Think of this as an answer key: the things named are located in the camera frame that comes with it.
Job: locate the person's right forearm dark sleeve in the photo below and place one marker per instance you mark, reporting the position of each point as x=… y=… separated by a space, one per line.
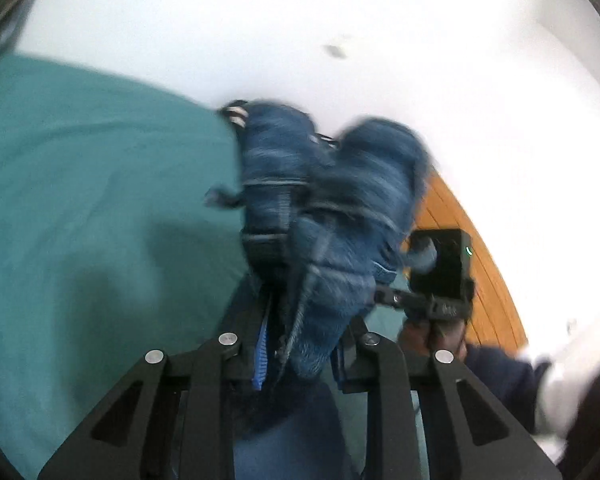
x=500 y=380

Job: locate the green bed sheet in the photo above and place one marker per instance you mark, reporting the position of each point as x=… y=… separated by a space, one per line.
x=90 y=220

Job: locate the person's right hand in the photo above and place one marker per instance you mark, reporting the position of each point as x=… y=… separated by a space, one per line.
x=416 y=336

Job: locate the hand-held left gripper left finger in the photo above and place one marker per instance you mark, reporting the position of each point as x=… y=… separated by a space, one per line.
x=260 y=360

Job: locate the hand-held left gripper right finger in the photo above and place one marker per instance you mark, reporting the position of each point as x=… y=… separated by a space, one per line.
x=338 y=367

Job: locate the white cloth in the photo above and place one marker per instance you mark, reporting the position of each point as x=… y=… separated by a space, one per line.
x=575 y=385

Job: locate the blue denim jeans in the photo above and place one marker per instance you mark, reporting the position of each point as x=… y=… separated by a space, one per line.
x=350 y=220

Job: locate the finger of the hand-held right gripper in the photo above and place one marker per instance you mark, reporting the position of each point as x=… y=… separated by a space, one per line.
x=396 y=299

